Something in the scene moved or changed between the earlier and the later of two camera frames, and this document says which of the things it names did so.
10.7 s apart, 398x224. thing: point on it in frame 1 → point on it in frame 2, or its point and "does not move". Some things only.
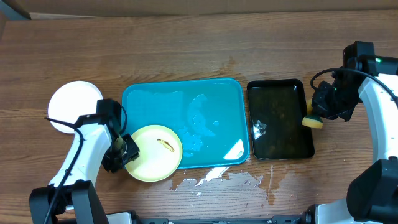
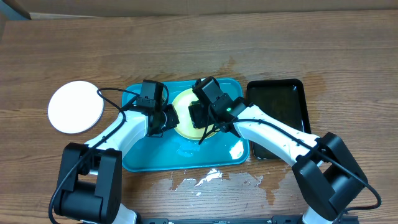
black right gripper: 320,108 → 200,116
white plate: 71,101 does not move
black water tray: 277,108 does not move
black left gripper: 114,165 → 173,120
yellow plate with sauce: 160,153 → 185,129
